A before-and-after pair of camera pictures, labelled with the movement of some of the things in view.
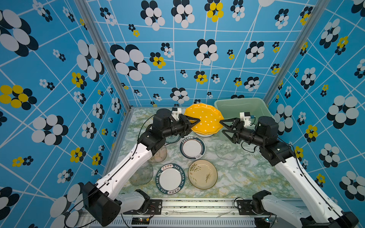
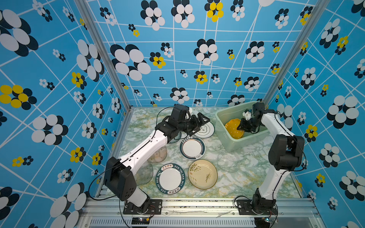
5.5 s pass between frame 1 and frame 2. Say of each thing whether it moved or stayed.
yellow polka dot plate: moved
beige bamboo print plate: stayed
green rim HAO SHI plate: stayed
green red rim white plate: stayed
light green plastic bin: moved
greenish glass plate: stayed
